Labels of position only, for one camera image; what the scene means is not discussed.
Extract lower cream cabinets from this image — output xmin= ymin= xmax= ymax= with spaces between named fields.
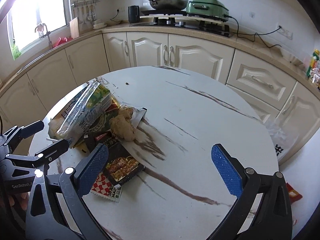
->
xmin=1 ymin=28 xmax=319 ymax=163

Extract black gas stove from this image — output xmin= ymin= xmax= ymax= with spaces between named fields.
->
xmin=131 ymin=11 xmax=233 ymax=37

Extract wall power outlet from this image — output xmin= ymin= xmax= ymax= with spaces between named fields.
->
xmin=277 ymin=25 xmax=293 ymax=40

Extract black power cable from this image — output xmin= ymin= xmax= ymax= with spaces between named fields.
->
xmin=226 ymin=15 xmax=283 ymax=49

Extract kitchen window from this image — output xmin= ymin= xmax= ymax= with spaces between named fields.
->
xmin=7 ymin=0 xmax=71 ymax=54

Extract wooden cutting board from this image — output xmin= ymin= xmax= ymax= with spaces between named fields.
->
xmin=69 ymin=17 xmax=80 ymax=39

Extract sink faucet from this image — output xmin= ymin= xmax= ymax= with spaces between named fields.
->
xmin=34 ymin=23 xmax=53 ymax=49

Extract green electric cooker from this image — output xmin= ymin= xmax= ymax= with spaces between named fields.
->
xmin=186 ymin=0 xmax=229 ymax=22

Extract condiment bottles group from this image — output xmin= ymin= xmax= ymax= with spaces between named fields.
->
xmin=306 ymin=49 xmax=320 ymax=89

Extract milk carton box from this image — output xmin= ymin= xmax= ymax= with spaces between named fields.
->
xmin=48 ymin=79 xmax=112 ymax=148

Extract stacked white bowls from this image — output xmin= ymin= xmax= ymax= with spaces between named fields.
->
xmin=93 ymin=20 xmax=107 ymax=30

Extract pink plastic bag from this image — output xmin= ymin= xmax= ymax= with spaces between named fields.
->
xmin=265 ymin=120 xmax=299 ymax=161

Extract red plastic basin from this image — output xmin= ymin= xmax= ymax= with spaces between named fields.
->
xmin=53 ymin=37 xmax=73 ymax=48

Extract red checkered snack packet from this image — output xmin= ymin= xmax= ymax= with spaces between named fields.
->
xmin=91 ymin=172 xmax=122 ymax=203

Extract round white marble table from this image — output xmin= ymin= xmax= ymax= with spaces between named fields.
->
xmin=84 ymin=66 xmax=278 ymax=239

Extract black electric kettle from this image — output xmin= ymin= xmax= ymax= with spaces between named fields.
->
xmin=128 ymin=5 xmax=140 ymax=23

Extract black wok with lid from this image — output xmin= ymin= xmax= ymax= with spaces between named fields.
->
xmin=148 ymin=0 xmax=189 ymax=10

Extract hanging utensil rail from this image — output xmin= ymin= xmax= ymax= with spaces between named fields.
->
xmin=71 ymin=0 xmax=101 ymax=25

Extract green dish soap bottle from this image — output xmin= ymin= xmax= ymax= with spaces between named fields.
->
xmin=11 ymin=42 xmax=22 ymax=60

